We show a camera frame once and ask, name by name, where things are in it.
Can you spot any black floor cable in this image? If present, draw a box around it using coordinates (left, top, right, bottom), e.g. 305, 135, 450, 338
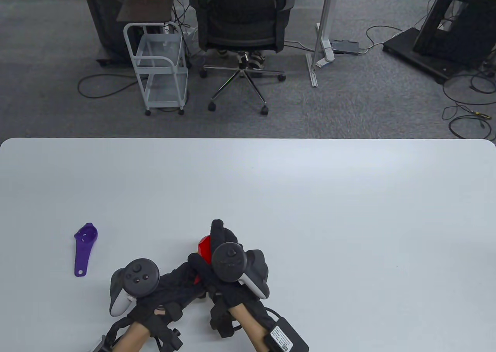
77, 74, 150, 99
358, 26, 403, 54
442, 63, 496, 141

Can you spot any person's right hand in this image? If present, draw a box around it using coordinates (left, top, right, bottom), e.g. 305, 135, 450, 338
188, 219, 272, 339

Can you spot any white wire rolling cart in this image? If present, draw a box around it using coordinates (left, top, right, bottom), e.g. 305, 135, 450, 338
123, 22, 189, 116

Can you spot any dark brown side table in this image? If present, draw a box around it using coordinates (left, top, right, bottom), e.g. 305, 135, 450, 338
117, 0, 177, 23

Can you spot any purple plastic measuring cup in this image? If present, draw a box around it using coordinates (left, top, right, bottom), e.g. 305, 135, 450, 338
74, 223, 98, 277

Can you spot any black power adapter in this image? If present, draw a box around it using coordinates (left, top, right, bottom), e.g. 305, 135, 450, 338
332, 39, 361, 55

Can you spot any black floor cabinet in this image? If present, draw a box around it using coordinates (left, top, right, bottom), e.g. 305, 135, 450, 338
80, 0, 137, 66

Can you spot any person's left hand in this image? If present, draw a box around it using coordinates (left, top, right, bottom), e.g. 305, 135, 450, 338
104, 261, 208, 352

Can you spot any white metal desk leg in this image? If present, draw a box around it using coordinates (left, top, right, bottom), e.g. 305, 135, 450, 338
306, 0, 341, 88

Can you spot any black equipment stand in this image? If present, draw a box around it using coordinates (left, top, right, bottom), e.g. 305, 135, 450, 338
382, 0, 496, 85

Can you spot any person's left forearm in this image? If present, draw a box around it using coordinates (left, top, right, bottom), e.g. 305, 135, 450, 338
115, 321, 156, 352

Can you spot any grey black hand controller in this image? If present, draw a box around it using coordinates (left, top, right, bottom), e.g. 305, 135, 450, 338
109, 258, 160, 317
211, 242, 270, 299

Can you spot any red plastic measuring cup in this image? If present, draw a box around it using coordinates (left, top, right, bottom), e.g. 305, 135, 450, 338
194, 236, 212, 285

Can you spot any person's right forearm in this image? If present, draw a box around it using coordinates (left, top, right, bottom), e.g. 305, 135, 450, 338
229, 302, 272, 352

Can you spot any black mesh office chair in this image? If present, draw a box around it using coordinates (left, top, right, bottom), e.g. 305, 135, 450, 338
189, 0, 296, 116

